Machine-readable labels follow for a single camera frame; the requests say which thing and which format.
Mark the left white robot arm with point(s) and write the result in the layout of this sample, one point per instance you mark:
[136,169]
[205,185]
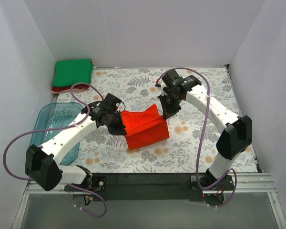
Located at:
[43,163]

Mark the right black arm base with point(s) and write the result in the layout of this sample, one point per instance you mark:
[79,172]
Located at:
[226,183]

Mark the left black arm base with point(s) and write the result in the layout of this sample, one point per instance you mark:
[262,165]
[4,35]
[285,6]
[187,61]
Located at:
[93,183]

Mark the aluminium frame rail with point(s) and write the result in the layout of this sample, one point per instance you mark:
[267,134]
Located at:
[152,201]

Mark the folded green t-shirt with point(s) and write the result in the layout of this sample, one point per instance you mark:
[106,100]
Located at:
[71,72]

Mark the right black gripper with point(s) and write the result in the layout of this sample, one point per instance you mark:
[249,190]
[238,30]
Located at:
[168,108]

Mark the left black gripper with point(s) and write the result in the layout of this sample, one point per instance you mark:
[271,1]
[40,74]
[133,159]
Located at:
[115,124]

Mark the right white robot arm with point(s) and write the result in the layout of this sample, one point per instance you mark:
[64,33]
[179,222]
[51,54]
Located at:
[235,131]

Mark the folded pink t-shirt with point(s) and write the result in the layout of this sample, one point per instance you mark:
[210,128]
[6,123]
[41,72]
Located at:
[65,90]

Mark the clear teal plastic bin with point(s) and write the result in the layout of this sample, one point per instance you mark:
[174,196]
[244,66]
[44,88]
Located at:
[51,116]

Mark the orange t-shirt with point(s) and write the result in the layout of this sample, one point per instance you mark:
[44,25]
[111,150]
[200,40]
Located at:
[144,128]

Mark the floral patterned table mat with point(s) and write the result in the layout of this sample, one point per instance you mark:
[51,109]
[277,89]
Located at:
[183,151]

